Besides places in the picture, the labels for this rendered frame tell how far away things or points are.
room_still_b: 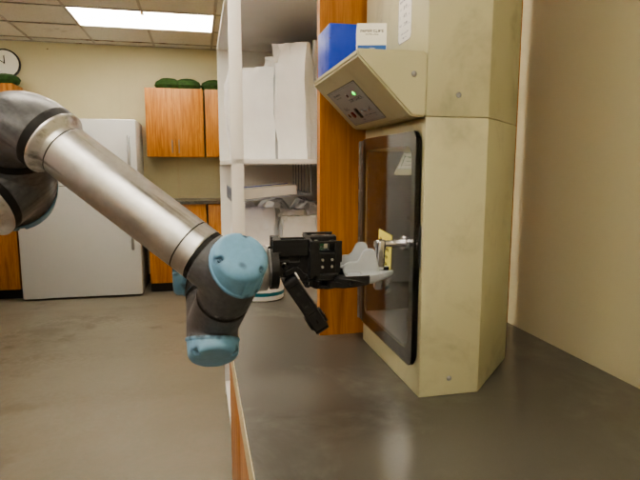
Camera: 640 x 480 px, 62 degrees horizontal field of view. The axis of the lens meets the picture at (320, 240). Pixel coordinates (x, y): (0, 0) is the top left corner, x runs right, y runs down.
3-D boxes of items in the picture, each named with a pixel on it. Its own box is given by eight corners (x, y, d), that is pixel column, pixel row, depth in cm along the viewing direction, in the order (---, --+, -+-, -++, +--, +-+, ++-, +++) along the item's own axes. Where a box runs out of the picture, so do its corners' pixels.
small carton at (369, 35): (384, 65, 95) (384, 30, 94) (386, 60, 90) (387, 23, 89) (355, 66, 95) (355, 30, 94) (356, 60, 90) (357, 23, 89)
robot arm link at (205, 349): (195, 333, 70) (193, 265, 76) (180, 370, 78) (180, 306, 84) (253, 335, 73) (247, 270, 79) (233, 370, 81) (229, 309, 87)
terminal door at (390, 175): (363, 319, 120) (365, 139, 115) (414, 369, 91) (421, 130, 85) (359, 319, 120) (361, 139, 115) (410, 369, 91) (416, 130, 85)
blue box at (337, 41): (363, 81, 113) (364, 37, 112) (379, 73, 103) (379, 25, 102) (317, 80, 111) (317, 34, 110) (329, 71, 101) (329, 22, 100)
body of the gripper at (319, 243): (347, 241, 86) (272, 243, 83) (345, 291, 88) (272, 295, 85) (334, 230, 93) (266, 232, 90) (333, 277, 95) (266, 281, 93)
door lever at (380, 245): (403, 290, 93) (398, 285, 96) (407, 237, 91) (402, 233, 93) (373, 291, 92) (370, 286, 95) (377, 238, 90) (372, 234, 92)
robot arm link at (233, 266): (15, 42, 75) (291, 247, 71) (18, 103, 83) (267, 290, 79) (-65, 68, 67) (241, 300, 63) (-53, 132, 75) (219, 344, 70)
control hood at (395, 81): (365, 130, 116) (365, 82, 114) (427, 116, 84) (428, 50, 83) (312, 129, 113) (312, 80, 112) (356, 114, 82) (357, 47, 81)
